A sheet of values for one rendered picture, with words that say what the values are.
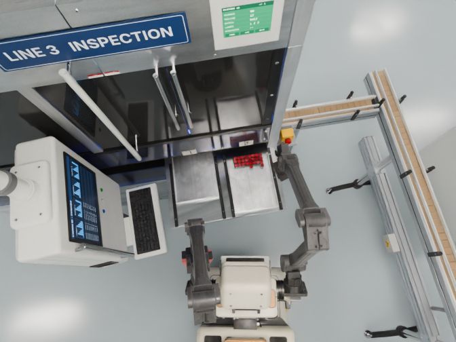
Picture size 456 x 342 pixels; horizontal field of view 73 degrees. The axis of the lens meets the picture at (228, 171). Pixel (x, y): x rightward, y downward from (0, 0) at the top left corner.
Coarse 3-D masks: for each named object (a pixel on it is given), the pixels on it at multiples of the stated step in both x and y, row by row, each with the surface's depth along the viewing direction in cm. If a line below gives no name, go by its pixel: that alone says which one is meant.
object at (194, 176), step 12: (180, 156) 196; (192, 156) 196; (204, 156) 195; (180, 168) 193; (192, 168) 193; (204, 168) 193; (180, 180) 191; (192, 180) 190; (204, 180) 190; (180, 192) 188; (192, 192) 188; (204, 192) 188; (216, 192) 187
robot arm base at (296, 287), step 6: (300, 276) 137; (288, 282) 137; (294, 282) 135; (300, 282) 137; (288, 288) 137; (294, 288) 136; (300, 288) 137; (306, 288) 139; (282, 294) 137; (288, 294) 137; (294, 294) 137; (300, 294) 136; (306, 294) 136
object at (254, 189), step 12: (264, 156) 194; (228, 168) 188; (264, 168) 191; (240, 180) 189; (252, 180) 189; (264, 180) 188; (240, 192) 187; (252, 192) 186; (264, 192) 186; (240, 204) 184; (252, 204) 184; (264, 204) 184; (276, 204) 183
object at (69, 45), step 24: (120, 24) 87; (144, 24) 89; (168, 24) 90; (0, 48) 89; (24, 48) 90; (48, 48) 91; (72, 48) 93; (96, 48) 94; (120, 48) 96; (144, 48) 97
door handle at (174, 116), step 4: (156, 68) 107; (156, 72) 106; (156, 76) 103; (156, 80) 104; (160, 80) 106; (156, 84) 107; (160, 84) 107; (160, 88) 109; (160, 92) 112; (164, 92) 112; (164, 96) 114; (164, 100) 117; (168, 100) 118; (168, 104) 120; (168, 108) 122; (172, 112) 126; (172, 116) 128; (176, 116) 139; (172, 120) 132; (176, 120) 133; (176, 124) 135; (176, 128) 139
